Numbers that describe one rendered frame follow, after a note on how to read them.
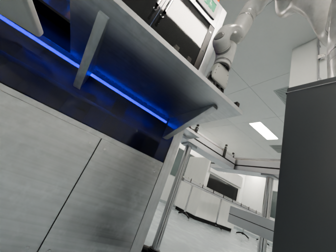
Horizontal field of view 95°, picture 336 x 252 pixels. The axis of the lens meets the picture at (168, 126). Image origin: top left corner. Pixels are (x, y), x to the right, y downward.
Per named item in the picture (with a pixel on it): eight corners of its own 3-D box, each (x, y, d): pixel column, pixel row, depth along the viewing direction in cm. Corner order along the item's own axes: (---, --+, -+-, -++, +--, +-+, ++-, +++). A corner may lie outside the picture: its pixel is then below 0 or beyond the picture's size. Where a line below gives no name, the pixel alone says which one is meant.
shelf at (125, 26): (70, 61, 76) (72, 58, 77) (176, 128, 105) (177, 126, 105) (69, -40, 36) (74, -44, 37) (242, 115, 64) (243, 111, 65)
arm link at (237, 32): (250, -5, 74) (224, 39, 66) (254, 26, 85) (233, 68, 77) (231, 1, 80) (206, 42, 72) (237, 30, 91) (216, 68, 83)
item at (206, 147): (176, 132, 106) (183, 113, 111) (164, 134, 119) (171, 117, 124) (235, 169, 134) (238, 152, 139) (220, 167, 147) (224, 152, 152)
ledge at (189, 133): (173, 131, 111) (174, 128, 111) (186, 139, 116) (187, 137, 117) (186, 128, 99) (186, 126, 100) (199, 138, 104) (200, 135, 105)
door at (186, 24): (142, 38, 93) (175, -14, 114) (193, 81, 110) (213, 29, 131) (142, 38, 92) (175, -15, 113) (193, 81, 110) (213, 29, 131)
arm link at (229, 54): (228, 54, 70) (233, 69, 76) (234, 35, 75) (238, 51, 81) (211, 58, 75) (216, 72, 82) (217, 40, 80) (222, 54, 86)
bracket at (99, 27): (73, 85, 68) (88, 64, 73) (79, 89, 69) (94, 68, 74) (74, 39, 40) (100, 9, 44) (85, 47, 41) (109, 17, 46)
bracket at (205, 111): (162, 137, 89) (169, 118, 93) (166, 139, 90) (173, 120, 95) (205, 130, 60) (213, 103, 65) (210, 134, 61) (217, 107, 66)
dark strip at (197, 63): (178, 101, 100) (210, 24, 129) (184, 105, 102) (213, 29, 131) (180, 101, 99) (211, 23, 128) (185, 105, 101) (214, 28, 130)
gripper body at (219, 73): (221, 77, 81) (216, 94, 77) (208, 64, 76) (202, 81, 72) (234, 71, 74) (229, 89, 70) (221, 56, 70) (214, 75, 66)
